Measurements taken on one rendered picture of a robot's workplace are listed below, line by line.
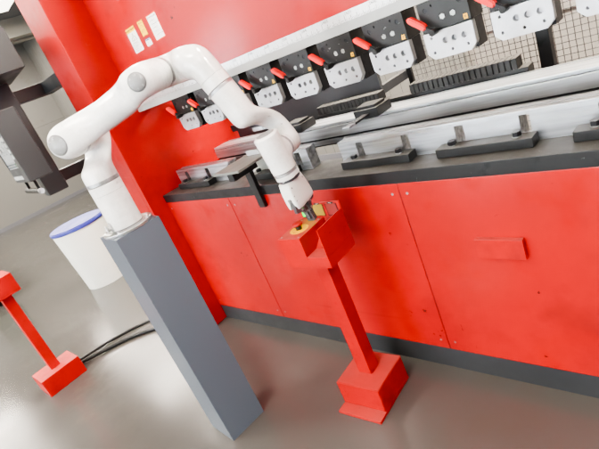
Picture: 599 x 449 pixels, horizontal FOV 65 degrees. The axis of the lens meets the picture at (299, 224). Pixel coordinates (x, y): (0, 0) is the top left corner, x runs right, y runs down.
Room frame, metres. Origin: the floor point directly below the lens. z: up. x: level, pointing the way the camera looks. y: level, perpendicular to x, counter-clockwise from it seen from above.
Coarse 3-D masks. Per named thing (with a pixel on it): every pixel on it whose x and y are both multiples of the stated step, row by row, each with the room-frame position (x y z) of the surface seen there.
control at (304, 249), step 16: (320, 224) 1.60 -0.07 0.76; (336, 224) 1.52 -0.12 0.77; (288, 240) 1.55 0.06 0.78; (304, 240) 1.53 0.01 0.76; (320, 240) 1.45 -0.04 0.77; (336, 240) 1.50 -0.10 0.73; (352, 240) 1.56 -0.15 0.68; (288, 256) 1.58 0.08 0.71; (304, 256) 1.52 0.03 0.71; (320, 256) 1.48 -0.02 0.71; (336, 256) 1.48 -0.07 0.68
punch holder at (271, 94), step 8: (264, 64) 1.97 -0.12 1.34; (272, 64) 1.95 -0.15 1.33; (248, 72) 2.05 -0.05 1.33; (256, 72) 2.01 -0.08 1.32; (264, 72) 1.98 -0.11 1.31; (256, 80) 2.03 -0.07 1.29; (264, 80) 1.99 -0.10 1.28; (280, 80) 1.96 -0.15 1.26; (264, 88) 2.00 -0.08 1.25; (272, 88) 1.97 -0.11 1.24; (280, 88) 1.95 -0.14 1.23; (288, 88) 1.98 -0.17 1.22; (256, 96) 2.05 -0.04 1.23; (264, 96) 2.02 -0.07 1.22; (272, 96) 1.98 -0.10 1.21; (280, 96) 1.95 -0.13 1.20; (288, 96) 1.97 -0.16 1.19; (264, 104) 2.03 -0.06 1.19; (272, 104) 1.99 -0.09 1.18
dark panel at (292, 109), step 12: (360, 84) 2.31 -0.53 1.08; (372, 84) 2.27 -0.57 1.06; (312, 96) 2.56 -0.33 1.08; (324, 96) 2.49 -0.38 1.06; (336, 96) 2.44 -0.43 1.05; (348, 96) 2.39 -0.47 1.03; (276, 108) 2.78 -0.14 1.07; (288, 108) 2.71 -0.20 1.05; (300, 108) 2.64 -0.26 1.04; (312, 108) 2.58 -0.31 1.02; (288, 120) 2.74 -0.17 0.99; (240, 132) 3.08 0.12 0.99; (252, 132) 2.99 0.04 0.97
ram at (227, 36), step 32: (96, 0) 2.68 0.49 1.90; (128, 0) 2.48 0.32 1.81; (160, 0) 2.31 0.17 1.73; (192, 0) 2.16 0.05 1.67; (224, 0) 2.03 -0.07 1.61; (256, 0) 1.90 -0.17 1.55; (288, 0) 1.79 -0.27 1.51; (320, 0) 1.69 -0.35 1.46; (352, 0) 1.60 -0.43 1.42; (416, 0) 1.45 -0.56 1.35; (192, 32) 2.23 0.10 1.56; (224, 32) 2.08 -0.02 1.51; (256, 32) 1.95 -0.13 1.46; (288, 32) 1.83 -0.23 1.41; (320, 32) 1.73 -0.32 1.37; (128, 64) 2.68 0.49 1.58; (256, 64) 2.00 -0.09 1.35
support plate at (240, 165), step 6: (252, 156) 2.08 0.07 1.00; (258, 156) 2.03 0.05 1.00; (234, 162) 2.11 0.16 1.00; (240, 162) 2.06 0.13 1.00; (246, 162) 2.01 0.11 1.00; (252, 162) 1.97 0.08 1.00; (228, 168) 2.03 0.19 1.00; (234, 168) 1.98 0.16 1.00; (240, 168) 1.94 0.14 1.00; (216, 174) 2.03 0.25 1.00; (222, 174) 1.99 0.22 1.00; (228, 174) 1.96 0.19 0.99
